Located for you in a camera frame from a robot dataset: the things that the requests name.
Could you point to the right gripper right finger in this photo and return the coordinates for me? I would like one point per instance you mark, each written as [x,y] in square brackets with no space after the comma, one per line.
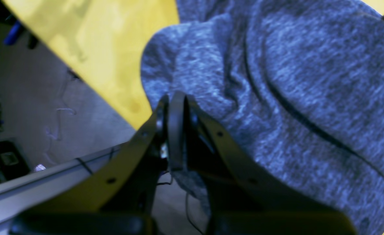
[245,199]

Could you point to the grey long-sleeve shirt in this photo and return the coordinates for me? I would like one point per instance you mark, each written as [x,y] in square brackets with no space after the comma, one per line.
[299,84]

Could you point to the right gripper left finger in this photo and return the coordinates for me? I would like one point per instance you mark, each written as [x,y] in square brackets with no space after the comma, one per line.
[116,200]

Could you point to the yellow table cloth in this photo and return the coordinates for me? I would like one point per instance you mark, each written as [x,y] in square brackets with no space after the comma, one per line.
[103,41]

